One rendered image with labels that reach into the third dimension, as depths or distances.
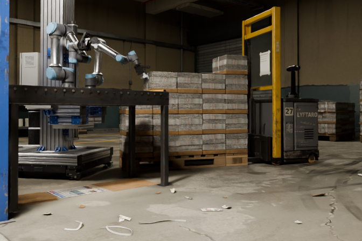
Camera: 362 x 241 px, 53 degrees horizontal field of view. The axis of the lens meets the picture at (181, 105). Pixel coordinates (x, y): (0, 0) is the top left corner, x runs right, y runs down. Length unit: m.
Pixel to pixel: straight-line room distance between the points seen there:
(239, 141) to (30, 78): 2.39
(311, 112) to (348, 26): 5.78
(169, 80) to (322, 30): 7.09
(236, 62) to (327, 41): 6.30
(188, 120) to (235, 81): 0.74
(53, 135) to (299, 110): 2.81
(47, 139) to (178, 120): 1.37
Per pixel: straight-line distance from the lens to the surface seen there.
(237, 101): 4.33
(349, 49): 10.17
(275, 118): 4.37
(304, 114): 4.66
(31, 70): 4.03
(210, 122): 4.17
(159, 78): 3.99
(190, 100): 4.08
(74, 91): 2.68
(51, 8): 4.08
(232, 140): 4.31
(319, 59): 10.49
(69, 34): 3.70
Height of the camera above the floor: 0.63
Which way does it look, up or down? 1 degrees up
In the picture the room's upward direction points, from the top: straight up
